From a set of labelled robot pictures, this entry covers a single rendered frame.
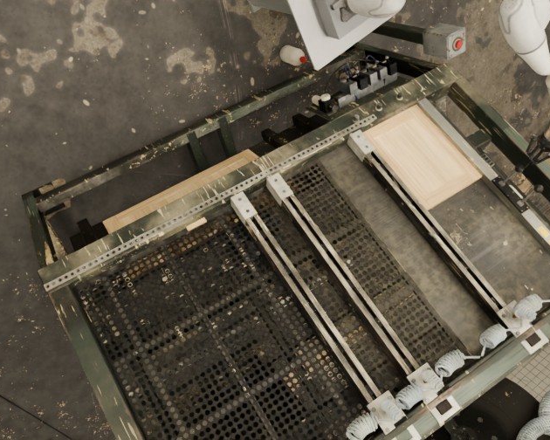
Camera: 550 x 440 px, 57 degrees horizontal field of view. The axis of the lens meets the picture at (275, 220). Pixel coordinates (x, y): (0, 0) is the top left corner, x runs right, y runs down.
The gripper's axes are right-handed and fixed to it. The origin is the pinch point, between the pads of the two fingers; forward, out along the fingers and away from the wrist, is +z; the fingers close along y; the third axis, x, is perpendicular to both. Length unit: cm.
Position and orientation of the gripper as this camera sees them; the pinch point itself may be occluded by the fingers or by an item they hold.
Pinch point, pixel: (528, 161)
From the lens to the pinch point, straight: 251.2
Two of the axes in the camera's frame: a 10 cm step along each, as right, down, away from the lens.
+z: -0.5, 4.3, 9.0
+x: -8.4, 4.7, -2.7
